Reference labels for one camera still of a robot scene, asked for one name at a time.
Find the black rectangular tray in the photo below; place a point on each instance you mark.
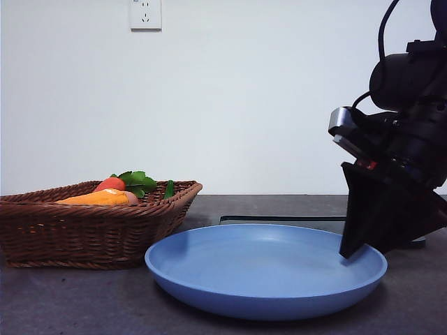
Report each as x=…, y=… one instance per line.
x=279, y=220

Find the blue round plate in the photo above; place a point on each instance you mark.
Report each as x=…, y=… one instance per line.
x=258, y=275

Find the orange corn cob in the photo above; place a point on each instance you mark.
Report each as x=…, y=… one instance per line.
x=94, y=198

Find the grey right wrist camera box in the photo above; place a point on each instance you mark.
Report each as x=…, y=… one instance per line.
x=342, y=120

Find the white wall socket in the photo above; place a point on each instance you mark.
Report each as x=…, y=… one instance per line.
x=146, y=15

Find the pale brown egg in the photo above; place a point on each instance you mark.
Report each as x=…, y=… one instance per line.
x=133, y=198

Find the orange carrot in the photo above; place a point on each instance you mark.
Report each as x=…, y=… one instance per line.
x=111, y=183

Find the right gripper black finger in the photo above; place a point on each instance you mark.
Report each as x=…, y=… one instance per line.
x=408, y=216
x=361, y=216

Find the green leafy vegetable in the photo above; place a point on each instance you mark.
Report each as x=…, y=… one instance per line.
x=139, y=179

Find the green pepper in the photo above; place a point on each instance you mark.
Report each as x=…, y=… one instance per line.
x=169, y=190

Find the brown wicker basket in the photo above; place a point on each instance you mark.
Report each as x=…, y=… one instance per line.
x=87, y=237

